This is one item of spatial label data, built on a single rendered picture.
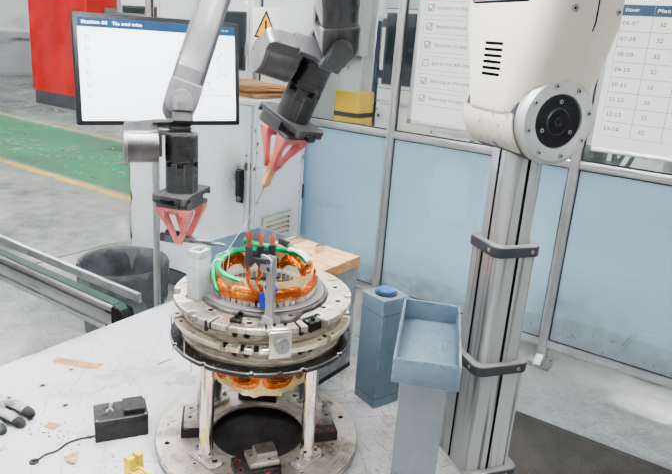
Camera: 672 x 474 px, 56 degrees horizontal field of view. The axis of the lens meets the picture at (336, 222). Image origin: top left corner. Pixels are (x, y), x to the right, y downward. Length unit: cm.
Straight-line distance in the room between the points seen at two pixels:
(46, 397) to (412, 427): 77
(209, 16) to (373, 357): 76
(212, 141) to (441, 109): 125
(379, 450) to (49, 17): 436
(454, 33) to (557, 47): 219
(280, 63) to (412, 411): 63
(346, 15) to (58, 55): 425
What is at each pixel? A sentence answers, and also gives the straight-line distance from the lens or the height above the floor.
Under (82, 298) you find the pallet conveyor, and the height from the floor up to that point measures 74.
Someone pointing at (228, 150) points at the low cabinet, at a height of 92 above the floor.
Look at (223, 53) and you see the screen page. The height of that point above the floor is 147.
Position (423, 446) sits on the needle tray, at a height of 86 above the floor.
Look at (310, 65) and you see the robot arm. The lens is 100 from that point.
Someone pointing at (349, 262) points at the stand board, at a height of 106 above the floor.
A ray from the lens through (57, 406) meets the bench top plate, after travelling 146.
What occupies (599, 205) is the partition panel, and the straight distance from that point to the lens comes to 319.
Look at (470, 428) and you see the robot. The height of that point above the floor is 77.
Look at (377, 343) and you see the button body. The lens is 135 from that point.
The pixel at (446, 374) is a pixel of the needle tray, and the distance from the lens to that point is 104.
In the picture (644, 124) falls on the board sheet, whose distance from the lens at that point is 307.
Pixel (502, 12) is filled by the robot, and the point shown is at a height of 161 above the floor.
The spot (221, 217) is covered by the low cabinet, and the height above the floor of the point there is 53.
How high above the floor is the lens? 155
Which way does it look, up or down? 16 degrees down
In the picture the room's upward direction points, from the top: 4 degrees clockwise
